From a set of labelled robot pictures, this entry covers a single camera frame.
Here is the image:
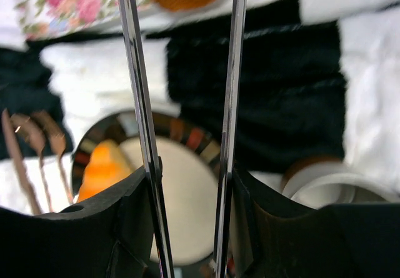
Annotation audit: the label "black white checkered cloth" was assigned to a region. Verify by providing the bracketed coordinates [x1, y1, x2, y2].
[1, 0, 399, 214]

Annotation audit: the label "floral rectangular tray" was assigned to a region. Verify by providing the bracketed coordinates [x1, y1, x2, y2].
[7, 0, 176, 40]

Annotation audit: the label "black rimmed beige plate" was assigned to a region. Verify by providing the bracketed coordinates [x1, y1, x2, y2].
[71, 110, 220, 277]

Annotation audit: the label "grey ceramic cup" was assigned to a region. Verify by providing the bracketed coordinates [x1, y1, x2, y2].
[281, 156, 399, 209]

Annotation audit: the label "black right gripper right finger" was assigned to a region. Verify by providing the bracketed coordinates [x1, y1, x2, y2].
[231, 167, 399, 277]

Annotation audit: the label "copper knife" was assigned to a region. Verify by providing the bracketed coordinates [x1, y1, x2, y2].
[1, 109, 42, 216]

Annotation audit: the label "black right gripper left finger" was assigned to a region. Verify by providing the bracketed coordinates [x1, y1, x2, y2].
[1, 169, 153, 277]

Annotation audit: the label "orange croissant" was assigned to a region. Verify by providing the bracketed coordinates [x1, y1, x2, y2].
[77, 140, 134, 202]

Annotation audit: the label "copper spoon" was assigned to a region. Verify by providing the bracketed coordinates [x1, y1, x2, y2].
[11, 114, 53, 212]

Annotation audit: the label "copper fork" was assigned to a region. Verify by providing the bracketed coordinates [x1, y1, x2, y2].
[31, 111, 73, 204]

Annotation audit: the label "silver metal tongs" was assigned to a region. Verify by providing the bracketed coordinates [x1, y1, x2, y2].
[114, 0, 249, 278]

